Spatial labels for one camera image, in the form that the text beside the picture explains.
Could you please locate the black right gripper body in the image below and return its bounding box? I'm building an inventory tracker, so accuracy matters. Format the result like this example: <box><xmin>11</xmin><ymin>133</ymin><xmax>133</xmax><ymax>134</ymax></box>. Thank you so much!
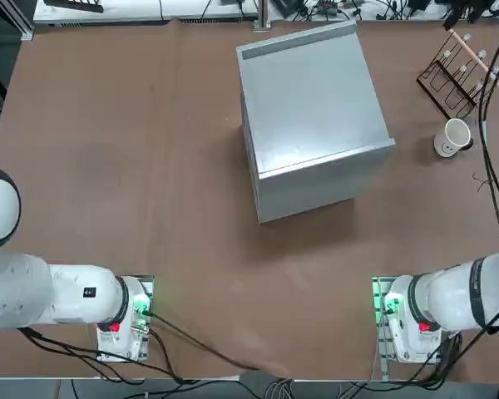
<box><xmin>457</xmin><ymin>0</ymin><xmax>486</xmax><ymax>24</ymax></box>

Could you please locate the white cup with dark handle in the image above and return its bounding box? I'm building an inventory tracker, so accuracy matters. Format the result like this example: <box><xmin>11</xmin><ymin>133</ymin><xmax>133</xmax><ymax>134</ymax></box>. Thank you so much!
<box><xmin>433</xmin><ymin>118</ymin><xmax>475</xmax><ymax>159</ymax></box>

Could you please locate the gray metal cabinet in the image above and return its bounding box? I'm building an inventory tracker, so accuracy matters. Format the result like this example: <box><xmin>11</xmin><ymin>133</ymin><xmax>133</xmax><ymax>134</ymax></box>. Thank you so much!
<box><xmin>235</xmin><ymin>20</ymin><xmax>396</xmax><ymax>225</ymax></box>

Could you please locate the white bench top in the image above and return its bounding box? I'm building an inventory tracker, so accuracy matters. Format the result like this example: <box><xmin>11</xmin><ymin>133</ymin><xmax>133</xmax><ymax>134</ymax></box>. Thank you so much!
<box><xmin>32</xmin><ymin>0</ymin><xmax>259</xmax><ymax>22</ymax></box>

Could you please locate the dark wooden rack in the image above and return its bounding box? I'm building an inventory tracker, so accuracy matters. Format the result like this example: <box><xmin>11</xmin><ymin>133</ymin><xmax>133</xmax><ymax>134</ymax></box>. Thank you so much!
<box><xmin>43</xmin><ymin>0</ymin><xmax>105</xmax><ymax>13</ymax></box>

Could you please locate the black wire cup holder rack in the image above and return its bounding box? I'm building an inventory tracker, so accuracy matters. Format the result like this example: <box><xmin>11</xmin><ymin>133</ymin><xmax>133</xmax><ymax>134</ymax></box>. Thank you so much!
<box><xmin>415</xmin><ymin>29</ymin><xmax>499</xmax><ymax>121</ymax></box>

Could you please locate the aluminum profile post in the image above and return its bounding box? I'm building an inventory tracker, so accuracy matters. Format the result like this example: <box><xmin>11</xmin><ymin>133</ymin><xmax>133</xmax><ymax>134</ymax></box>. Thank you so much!
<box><xmin>253</xmin><ymin>0</ymin><xmax>272</xmax><ymax>32</ymax></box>

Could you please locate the aluminum profile rail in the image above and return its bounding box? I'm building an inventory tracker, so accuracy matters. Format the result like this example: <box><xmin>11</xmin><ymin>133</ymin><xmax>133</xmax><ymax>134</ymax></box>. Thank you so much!
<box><xmin>14</xmin><ymin>0</ymin><xmax>37</xmax><ymax>42</ymax></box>

